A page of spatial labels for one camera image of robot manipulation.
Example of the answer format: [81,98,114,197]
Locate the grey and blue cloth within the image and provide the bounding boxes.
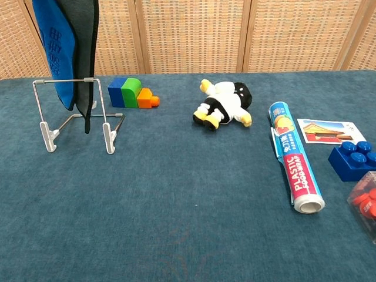
[31,0,100,135]

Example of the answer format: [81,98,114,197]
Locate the black white plush doll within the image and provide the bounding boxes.
[192,78,253,132]

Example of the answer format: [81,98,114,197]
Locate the orange toy block with peg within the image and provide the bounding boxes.
[137,88,160,109]

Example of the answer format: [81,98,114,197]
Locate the green rounded toy block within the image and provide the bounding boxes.
[120,78,143,109]

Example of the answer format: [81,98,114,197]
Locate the teal carpet table cover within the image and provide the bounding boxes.
[0,69,376,282]

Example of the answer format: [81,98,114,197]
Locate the blue rectangular toy block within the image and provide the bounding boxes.
[108,77,127,108]

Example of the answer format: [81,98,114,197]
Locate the woven bamboo folding screen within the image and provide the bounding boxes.
[0,0,376,79]

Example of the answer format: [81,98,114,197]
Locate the plastic food wrap roll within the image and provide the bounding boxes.
[267,101,326,214]

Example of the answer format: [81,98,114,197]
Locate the red palace picture postcard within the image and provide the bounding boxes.
[297,118,367,145]

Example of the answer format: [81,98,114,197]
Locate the blue four-stud building brick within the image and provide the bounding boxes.
[327,140,376,183]

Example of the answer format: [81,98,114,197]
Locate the metal wire rack white feet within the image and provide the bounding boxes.
[32,77,125,155]

